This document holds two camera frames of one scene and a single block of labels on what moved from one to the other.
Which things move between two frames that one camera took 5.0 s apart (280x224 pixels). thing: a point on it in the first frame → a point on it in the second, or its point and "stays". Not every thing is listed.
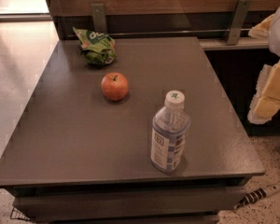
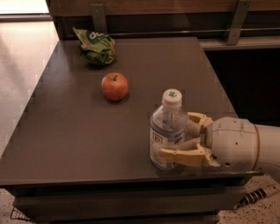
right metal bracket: [237, 21] stays
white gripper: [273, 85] → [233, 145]
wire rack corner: [18, 215] stays
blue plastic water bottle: [170, 129] stays
